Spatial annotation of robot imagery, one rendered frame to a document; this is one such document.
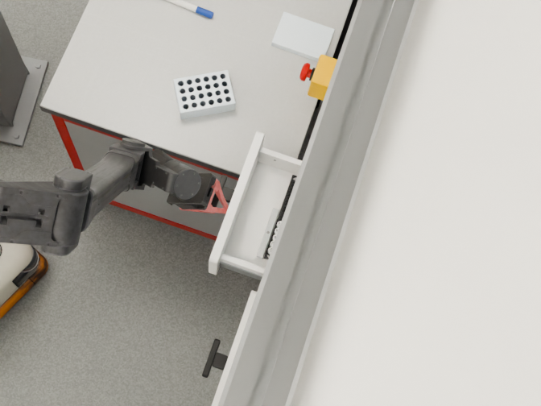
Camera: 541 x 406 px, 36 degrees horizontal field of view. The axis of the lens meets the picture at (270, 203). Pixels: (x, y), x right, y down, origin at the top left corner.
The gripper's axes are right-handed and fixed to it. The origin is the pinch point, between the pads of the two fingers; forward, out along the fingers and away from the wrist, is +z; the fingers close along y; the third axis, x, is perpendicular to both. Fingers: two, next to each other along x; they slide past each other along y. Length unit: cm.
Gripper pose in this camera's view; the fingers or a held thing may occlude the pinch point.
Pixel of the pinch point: (218, 209)
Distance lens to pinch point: 166.5
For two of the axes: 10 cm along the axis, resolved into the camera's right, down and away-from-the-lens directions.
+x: 3.1, -9.0, 3.2
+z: 5.9, 4.4, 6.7
